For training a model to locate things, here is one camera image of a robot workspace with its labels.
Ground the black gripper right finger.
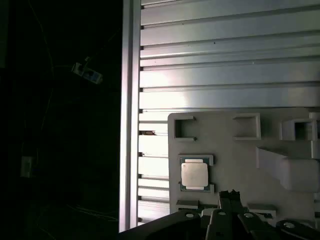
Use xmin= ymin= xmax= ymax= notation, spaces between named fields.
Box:
xmin=231 ymin=189 xmax=320 ymax=240

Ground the grey plastic parts rack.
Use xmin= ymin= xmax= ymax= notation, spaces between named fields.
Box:
xmin=166 ymin=107 xmax=320 ymax=227

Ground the silver CPU with green edge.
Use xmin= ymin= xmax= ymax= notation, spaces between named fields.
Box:
xmin=178 ymin=156 xmax=211 ymax=193

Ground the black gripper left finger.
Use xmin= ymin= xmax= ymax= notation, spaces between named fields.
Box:
xmin=119 ymin=190 xmax=233 ymax=240

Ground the small white blue box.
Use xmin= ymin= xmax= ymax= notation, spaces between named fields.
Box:
xmin=71 ymin=56 xmax=104 ymax=85

